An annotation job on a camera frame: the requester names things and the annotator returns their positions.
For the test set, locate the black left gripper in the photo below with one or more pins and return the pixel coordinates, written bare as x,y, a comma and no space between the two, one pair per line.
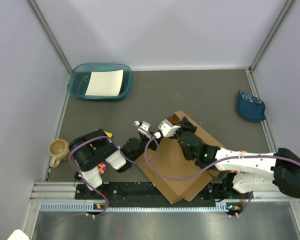
153,144

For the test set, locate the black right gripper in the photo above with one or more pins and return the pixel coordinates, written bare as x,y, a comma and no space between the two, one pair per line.
185,125

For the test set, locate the brown cardboard box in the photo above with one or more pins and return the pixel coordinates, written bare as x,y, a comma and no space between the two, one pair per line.
171,163

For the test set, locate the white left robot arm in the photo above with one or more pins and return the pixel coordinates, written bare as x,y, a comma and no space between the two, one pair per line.
89,156

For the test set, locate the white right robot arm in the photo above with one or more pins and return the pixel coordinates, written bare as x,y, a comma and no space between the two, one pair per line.
249,172

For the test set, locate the yellow bone-shaped sponge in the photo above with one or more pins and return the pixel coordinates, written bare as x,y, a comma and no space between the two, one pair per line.
109,134

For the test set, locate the pink flower toy left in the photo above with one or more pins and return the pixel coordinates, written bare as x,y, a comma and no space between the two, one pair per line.
101,168

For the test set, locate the blue leaf-shaped dish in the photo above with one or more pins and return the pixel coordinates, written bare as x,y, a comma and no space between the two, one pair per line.
250,107

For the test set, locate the white paper sheet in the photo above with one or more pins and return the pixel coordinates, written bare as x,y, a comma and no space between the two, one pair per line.
105,83

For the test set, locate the teal plastic tub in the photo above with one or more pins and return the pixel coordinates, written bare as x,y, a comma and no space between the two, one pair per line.
80,76

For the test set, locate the beige ceramic mug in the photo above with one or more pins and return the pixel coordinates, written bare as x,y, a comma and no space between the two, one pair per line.
59,151

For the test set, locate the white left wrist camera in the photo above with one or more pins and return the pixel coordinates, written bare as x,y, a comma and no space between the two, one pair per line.
142,126

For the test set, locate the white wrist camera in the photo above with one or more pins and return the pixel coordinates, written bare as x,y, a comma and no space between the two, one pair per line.
166,129
142,126

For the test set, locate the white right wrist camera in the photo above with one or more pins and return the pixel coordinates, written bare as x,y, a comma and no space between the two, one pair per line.
166,129

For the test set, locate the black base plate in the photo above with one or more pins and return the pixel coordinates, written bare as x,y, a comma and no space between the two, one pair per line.
145,194

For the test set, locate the grey slotted cable duct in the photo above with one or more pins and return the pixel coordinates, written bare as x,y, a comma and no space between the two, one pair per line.
96,207

